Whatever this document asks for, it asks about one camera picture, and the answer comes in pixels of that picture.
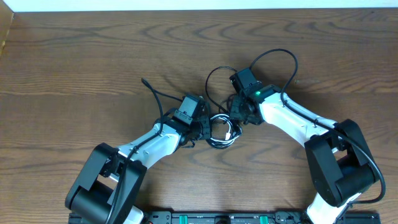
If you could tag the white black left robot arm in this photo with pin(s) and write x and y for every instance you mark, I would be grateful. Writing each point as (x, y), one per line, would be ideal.
(106, 188)

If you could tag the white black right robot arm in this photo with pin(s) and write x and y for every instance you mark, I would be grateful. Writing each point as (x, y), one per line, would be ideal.
(340, 162)

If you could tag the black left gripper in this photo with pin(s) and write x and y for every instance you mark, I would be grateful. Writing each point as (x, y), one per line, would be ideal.
(206, 123)

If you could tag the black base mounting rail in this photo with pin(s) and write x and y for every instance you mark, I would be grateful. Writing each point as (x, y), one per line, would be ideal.
(281, 217)

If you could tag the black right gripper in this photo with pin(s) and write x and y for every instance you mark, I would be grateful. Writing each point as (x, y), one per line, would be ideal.
(234, 113)

